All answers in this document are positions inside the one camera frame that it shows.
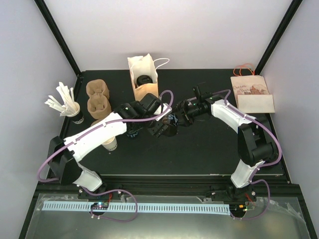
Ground black paper coffee cup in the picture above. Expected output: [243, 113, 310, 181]
[161, 114, 178, 137]

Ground black lid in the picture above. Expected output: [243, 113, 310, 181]
[136, 75, 153, 87]

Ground brown paper takeout bag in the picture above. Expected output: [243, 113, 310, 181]
[128, 54, 169, 101]

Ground stack of black cup lids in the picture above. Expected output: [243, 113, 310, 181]
[126, 129, 140, 138]

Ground brown pulp cup carrier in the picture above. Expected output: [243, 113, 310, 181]
[91, 119, 104, 126]

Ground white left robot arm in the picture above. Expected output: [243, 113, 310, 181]
[46, 93, 172, 199]

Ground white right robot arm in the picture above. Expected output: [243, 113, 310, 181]
[173, 86, 282, 201]

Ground white paper coffee cup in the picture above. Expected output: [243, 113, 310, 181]
[102, 136, 118, 151]

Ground stack of pulp cup carriers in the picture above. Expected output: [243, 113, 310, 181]
[86, 79, 112, 120]

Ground cup of white wrapped stirrers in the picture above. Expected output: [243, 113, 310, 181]
[44, 82, 84, 124]

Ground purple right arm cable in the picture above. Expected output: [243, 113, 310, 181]
[211, 89, 284, 221]

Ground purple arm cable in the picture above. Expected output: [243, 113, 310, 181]
[211, 89, 284, 221]
[36, 90, 174, 222]

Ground printed paper bag orange handles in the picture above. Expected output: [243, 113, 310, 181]
[230, 63, 275, 114]

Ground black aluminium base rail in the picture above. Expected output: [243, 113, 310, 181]
[35, 176, 303, 203]

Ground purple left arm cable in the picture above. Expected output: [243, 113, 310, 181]
[36, 90, 174, 222]

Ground light blue cable duct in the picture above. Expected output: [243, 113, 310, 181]
[42, 201, 230, 216]

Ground black right frame post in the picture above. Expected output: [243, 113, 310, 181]
[255, 0, 303, 75]

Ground black frame post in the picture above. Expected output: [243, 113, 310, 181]
[34, 0, 81, 77]
[255, 0, 303, 75]

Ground black left frame post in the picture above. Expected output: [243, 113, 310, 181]
[34, 0, 81, 77]

